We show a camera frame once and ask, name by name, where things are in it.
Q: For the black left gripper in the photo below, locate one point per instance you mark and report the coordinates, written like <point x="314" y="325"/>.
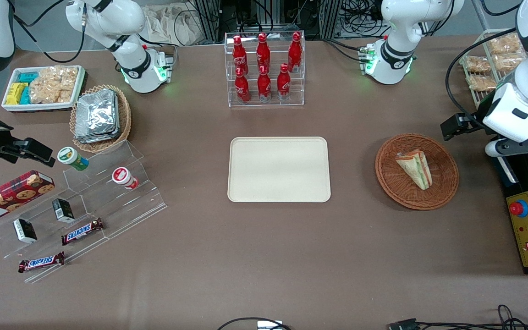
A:
<point x="478" y="118"/>

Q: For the plastic-wrapped triangle sandwich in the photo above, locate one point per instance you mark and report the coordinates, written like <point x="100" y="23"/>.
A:
<point x="415" y="168"/>

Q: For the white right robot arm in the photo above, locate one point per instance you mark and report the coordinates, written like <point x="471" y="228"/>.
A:
<point x="108" y="18"/>

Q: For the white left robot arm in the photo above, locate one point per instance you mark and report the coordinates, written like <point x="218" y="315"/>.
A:
<point x="401" y="27"/>

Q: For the round brown wicker basket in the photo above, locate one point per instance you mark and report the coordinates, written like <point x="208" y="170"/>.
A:
<point x="397" y="183"/>

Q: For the oval light wicker basket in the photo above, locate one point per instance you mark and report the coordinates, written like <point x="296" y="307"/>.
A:
<point x="125" y="119"/>

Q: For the beige rectangular tray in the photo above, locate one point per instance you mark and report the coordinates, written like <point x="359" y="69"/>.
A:
<point x="277" y="169"/>

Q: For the red tartan cookie box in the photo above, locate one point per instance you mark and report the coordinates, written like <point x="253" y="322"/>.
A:
<point x="12" y="196"/>

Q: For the white rectangular snack dish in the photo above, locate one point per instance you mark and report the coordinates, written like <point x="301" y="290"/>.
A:
<point x="39" y="107"/>

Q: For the green-lidded snack cup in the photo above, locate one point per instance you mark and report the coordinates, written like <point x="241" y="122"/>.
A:
<point x="70" y="157"/>

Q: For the wrapped bread packet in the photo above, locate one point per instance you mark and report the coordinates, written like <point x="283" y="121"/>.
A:
<point x="504" y="44"/>
<point x="477" y="64"/>
<point x="481" y="82"/>
<point x="509" y="62"/>

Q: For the teal snack pack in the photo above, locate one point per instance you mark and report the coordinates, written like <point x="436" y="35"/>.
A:
<point x="25" y="96"/>
<point x="28" y="77"/>

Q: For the yellow snack pack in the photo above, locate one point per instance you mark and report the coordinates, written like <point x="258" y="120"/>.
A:
<point x="15" y="93"/>

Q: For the small black box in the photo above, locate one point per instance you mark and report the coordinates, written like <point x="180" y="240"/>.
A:
<point x="24" y="231"/>
<point x="63" y="210"/>

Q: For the clear bag of rice crackers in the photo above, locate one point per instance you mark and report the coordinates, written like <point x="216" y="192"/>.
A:
<point x="53" y="85"/>

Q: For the silver foil packet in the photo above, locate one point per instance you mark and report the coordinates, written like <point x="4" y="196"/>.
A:
<point x="96" y="110"/>
<point x="96" y="136"/>

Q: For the brown Snickers bar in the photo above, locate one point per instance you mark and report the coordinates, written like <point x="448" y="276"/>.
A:
<point x="82" y="232"/>
<point x="41" y="262"/>

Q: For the red emergency stop button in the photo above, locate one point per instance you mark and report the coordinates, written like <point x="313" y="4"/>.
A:
<point x="518" y="208"/>

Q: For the red-lidded snack cup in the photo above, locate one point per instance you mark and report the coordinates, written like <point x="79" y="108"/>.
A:
<point x="123" y="177"/>

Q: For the clear acrylic step display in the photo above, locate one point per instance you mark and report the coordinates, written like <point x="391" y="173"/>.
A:
<point x="122" y="211"/>

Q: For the red cola bottle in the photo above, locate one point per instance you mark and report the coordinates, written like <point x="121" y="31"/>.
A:
<point x="239" y="55"/>
<point x="242" y="89"/>
<point x="262" y="52"/>
<point x="264" y="87"/>
<point x="283" y="85"/>
<point x="295" y="52"/>

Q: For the clear acrylic bottle rack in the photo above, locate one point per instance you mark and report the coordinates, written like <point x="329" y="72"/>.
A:
<point x="266" y="104"/>

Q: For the beige cloth bag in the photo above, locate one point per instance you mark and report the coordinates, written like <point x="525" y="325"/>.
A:
<point x="172" y="23"/>

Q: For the small white device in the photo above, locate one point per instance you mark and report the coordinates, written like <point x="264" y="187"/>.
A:
<point x="269" y="325"/>

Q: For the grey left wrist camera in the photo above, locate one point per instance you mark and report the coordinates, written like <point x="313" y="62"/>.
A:
<point x="492" y="148"/>

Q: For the aluminium frame post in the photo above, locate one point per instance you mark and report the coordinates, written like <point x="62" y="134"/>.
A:
<point x="330" y="18"/>
<point x="206" y="18"/>

